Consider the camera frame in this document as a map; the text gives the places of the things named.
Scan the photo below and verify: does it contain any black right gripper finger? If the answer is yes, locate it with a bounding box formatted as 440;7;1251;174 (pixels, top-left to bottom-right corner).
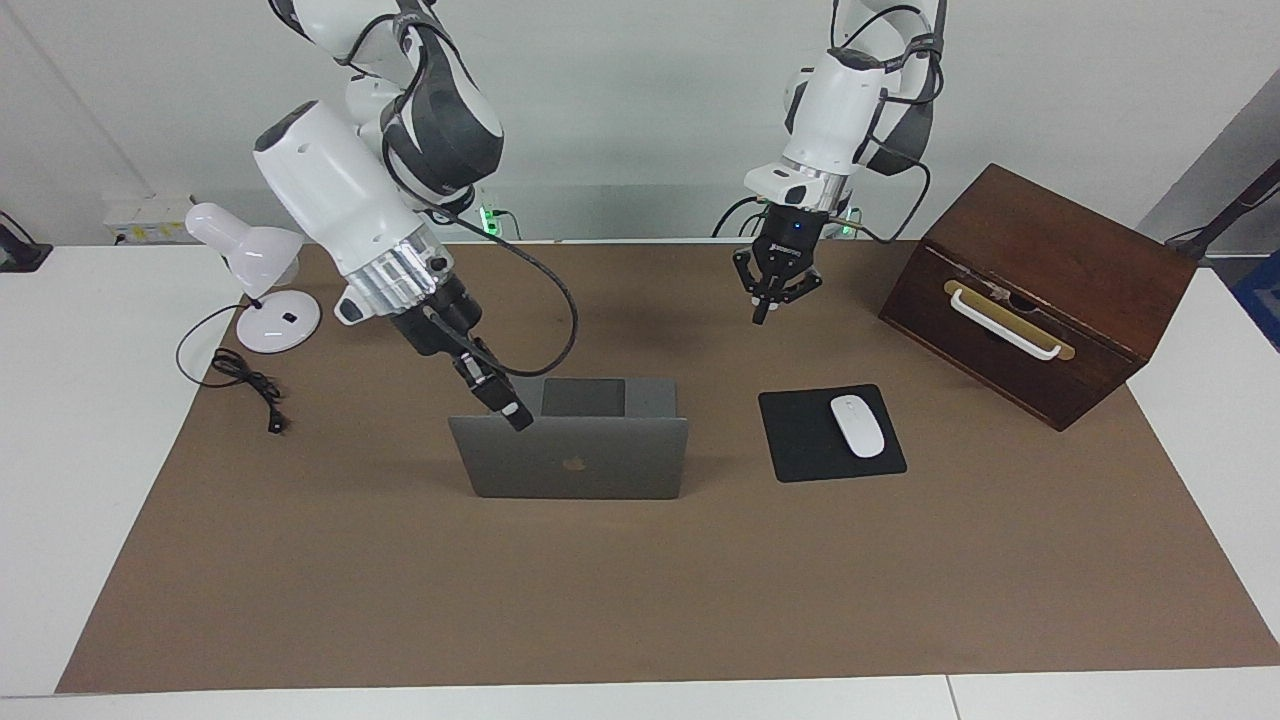
455;350;526;433
470;345;536;426

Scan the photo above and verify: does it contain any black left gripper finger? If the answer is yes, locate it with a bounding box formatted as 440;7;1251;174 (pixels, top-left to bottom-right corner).
735;250;773;326
772;268;824;306

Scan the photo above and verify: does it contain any grey aluminium laptop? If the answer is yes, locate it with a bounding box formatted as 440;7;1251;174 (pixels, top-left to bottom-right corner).
448;377;690;500

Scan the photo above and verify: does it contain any black mouse pad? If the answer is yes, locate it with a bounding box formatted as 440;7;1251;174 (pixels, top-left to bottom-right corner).
758;384;908;484

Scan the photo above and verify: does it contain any white computer mouse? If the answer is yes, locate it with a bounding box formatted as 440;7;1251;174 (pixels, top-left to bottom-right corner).
830;395;887;459

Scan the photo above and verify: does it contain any white desk lamp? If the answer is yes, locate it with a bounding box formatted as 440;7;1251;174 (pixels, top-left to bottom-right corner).
185;202;322;354

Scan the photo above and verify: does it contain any brown table mat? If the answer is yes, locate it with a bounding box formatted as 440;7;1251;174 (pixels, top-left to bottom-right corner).
55;240;1280;694

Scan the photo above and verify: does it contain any dark brown wooden box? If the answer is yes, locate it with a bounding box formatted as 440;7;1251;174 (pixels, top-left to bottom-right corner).
880;163;1199;432

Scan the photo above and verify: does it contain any white power strip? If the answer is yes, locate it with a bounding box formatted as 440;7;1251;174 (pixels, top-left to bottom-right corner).
103;195;193;246

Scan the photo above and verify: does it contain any black stand base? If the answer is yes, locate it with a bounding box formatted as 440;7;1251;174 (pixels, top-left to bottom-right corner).
0;212;53;273

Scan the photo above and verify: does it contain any black slanted pole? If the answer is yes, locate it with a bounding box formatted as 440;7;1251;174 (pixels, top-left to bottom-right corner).
1165;158;1280;263

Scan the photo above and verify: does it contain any blue crate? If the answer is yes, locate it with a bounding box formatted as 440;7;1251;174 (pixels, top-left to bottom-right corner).
1232;250;1280;351

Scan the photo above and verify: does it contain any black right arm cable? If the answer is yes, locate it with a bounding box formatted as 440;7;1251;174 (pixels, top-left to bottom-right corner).
345;0;580;381

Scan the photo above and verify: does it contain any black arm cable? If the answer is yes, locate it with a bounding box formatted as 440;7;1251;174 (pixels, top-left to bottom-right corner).
712;0;948;246
345;0;580;381

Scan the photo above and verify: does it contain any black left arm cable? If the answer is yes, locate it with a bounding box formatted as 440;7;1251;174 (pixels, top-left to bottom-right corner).
712;0;948;246

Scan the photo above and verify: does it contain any black lamp power cable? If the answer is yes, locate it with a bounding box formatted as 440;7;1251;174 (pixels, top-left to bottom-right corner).
176;303;291;436

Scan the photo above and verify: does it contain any white box handle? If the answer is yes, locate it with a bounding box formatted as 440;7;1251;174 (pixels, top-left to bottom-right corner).
950;288;1063;361

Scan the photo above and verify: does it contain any gold metal handle plate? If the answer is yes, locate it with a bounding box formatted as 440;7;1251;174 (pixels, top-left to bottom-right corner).
944;280;1076;361

